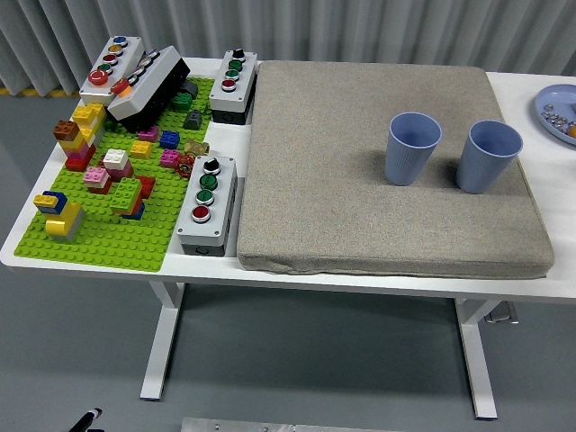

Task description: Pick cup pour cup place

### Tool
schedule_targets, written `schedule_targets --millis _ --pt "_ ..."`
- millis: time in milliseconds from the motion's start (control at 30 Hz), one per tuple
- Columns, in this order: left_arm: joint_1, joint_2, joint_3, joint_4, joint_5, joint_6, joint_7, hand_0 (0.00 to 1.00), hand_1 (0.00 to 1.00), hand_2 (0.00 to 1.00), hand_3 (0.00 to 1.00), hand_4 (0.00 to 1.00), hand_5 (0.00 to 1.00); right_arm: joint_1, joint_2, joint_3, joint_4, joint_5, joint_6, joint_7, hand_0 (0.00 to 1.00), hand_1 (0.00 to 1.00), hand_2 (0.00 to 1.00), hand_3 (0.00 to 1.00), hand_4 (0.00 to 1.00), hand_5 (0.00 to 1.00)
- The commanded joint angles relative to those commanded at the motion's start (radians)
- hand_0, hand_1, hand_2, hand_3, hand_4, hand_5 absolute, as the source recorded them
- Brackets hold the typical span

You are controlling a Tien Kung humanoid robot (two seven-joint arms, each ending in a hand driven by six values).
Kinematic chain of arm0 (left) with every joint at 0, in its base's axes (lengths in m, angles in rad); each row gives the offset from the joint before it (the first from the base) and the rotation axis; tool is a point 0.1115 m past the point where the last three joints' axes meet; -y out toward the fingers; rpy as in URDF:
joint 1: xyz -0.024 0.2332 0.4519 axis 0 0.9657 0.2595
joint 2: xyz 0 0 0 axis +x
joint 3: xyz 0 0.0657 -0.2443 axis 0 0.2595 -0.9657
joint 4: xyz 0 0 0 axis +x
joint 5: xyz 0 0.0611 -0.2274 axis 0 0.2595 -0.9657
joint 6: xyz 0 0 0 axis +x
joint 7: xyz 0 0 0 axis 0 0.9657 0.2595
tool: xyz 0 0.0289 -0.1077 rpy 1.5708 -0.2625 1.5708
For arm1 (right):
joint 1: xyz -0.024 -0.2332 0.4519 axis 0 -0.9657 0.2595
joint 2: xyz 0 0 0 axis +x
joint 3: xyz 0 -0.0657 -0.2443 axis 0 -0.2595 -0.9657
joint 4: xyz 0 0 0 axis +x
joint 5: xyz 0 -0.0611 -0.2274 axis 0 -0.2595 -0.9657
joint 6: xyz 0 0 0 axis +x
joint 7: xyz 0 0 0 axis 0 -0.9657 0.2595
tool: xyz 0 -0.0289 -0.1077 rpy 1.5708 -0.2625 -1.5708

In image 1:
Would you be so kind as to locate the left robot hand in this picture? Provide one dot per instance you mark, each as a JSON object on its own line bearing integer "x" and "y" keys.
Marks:
{"x": 89, "y": 421}

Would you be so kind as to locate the blue ribbed cup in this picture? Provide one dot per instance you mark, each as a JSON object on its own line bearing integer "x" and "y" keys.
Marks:
{"x": 477, "y": 175}
{"x": 405, "y": 166}

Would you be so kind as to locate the white table leg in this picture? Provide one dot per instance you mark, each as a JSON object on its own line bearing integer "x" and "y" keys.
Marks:
{"x": 479, "y": 360}
{"x": 162, "y": 342}

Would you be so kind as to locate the green studded baseplate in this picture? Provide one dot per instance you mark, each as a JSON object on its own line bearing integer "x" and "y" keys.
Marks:
{"x": 112, "y": 243}

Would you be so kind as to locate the blue yellow grey brick duck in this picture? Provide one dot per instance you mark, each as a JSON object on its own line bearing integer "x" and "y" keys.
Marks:
{"x": 63, "y": 220}

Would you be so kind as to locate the grey four-button control box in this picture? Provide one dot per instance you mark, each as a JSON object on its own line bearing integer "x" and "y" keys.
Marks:
{"x": 198, "y": 229}
{"x": 225, "y": 96}

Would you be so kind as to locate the green orange blue brick stack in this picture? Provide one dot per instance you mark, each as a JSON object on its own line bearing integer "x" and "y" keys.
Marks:
{"x": 126, "y": 193}

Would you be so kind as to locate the red building brick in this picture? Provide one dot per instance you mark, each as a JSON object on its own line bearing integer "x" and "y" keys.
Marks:
{"x": 147, "y": 185}

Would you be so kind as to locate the white pink brick stack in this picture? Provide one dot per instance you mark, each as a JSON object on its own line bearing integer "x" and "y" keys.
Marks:
{"x": 116, "y": 159}

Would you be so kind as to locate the brass valve red handwheel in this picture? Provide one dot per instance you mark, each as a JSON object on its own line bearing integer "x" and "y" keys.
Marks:
{"x": 183, "y": 165}

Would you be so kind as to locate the brown yellow pink red brick stack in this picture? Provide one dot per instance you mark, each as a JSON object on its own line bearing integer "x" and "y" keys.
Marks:
{"x": 74, "y": 148}

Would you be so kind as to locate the magenta building brick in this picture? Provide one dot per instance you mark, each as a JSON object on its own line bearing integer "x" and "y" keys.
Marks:
{"x": 168, "y": 157}
{"x": 148, "y": 134}

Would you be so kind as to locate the yellow building brick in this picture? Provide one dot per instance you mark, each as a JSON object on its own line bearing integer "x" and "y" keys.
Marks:
{"x": 141, "y": 149}

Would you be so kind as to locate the blue building brick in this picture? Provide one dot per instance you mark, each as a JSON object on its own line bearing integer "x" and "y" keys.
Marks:
{"x": 170, "y": 139}

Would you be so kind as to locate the grey sloped brick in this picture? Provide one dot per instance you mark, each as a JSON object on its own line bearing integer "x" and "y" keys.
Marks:
{"x": 193, "y": 120}

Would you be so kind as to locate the green building brick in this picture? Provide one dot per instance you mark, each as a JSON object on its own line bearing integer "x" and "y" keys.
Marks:
{"x": 182, "y": 101}

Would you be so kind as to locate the grey-brown cushion mat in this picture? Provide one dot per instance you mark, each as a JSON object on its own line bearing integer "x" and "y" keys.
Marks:
{"x": 337, "y": 180}

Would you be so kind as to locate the dark grey arch brick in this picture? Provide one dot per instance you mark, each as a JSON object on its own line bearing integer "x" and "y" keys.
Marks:
{"x": 191, "y": 87}

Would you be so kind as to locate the white button box black base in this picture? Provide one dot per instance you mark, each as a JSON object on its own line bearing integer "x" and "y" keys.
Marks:
{"x": 153, "y": 76}

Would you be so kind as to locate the white five-button control box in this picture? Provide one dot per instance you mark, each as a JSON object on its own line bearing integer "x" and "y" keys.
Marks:
{"x": 110, "y": 58}

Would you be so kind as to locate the grey pleated curtain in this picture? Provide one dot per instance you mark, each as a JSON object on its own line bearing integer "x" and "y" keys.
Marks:
{"x": 315, "y": 27}

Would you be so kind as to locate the blue plate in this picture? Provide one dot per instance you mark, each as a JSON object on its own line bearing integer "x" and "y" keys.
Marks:
{"x": 555, "y": 96}

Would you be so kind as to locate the grey metal bracket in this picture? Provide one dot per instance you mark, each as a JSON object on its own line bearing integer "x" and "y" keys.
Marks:
{"x": 501, "y": 315}

